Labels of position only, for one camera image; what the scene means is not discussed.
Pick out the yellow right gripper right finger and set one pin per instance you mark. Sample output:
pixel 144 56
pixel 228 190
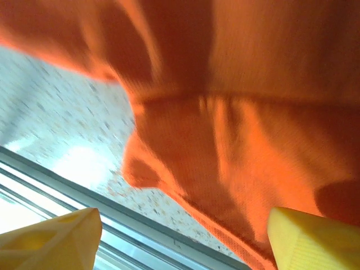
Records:
pixel 309 242

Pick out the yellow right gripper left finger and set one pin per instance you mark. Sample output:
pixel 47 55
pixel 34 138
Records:
pixel 56 239

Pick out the orange t-shirt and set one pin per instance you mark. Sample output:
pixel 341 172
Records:
pixel 225 98

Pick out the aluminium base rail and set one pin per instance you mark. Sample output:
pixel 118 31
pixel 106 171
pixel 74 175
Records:
pixel 126 225

